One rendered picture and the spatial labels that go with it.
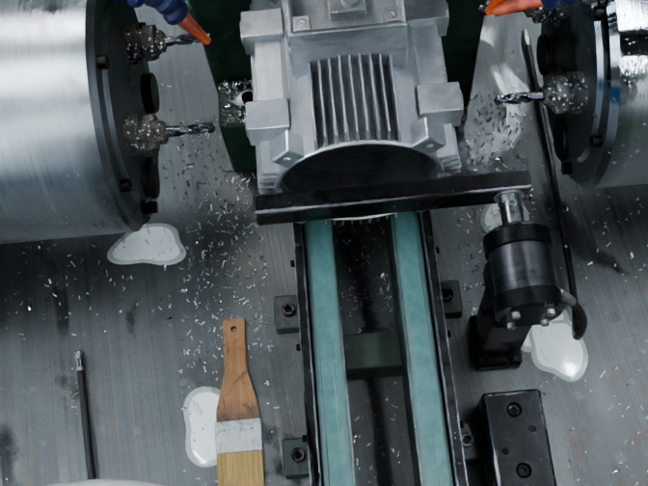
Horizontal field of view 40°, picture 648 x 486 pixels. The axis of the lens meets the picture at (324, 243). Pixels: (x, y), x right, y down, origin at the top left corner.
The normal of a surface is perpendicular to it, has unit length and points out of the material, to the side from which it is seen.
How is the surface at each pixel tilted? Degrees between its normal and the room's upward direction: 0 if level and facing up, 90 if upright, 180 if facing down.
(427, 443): 0
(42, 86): 24
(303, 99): 32
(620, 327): 0
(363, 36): 90
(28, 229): 92
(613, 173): 88
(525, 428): 0
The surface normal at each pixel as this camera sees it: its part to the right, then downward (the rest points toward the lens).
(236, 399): -0.05, -0.39
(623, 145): 0.05, 0.72
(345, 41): 0.07, 0.91
